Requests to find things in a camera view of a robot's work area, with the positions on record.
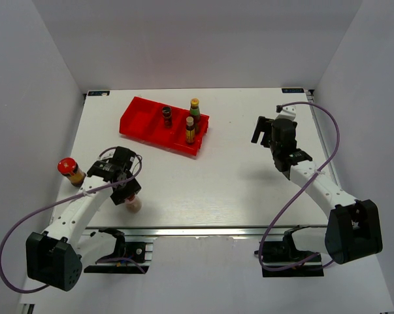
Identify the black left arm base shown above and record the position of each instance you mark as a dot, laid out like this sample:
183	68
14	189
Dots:
136	259

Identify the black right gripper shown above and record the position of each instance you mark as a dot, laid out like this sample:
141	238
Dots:
264	125

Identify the blue table label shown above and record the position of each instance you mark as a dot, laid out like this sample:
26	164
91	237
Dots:
98	93
292	90

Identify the right blue table label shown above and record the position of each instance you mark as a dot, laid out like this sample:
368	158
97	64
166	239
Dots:
292	90

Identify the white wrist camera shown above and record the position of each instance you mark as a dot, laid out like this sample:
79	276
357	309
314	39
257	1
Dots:
102	158
286	112

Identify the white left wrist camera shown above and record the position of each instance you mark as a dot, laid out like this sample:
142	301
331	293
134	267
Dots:
102	158

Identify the left blue table label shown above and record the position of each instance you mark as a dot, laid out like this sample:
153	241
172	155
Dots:
98	93

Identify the red-cap brown spice jar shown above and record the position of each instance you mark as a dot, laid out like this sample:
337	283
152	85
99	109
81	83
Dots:
70	169

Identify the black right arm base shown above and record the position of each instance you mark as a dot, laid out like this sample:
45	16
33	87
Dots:
292	252

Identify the pink-cap spice jar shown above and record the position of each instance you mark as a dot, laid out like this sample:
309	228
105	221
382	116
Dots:
133	204

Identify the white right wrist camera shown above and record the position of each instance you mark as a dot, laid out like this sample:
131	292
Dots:
286	112

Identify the black-cap spice shaker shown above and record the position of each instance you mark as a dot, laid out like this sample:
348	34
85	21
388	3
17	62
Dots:
167	116

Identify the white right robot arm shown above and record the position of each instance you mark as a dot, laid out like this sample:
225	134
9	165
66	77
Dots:
353	228

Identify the red three-compartment plastic tray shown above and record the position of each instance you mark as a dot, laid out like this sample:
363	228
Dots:
143	121

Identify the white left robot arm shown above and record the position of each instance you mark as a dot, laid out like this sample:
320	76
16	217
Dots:
58	255

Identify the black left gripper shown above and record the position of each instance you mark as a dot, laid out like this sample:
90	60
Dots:
133	186

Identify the yellow-label dark sauce bottle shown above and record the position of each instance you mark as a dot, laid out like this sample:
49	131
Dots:
190	130

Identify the green-label red sauce bottle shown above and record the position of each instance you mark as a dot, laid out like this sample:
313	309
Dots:
195	114

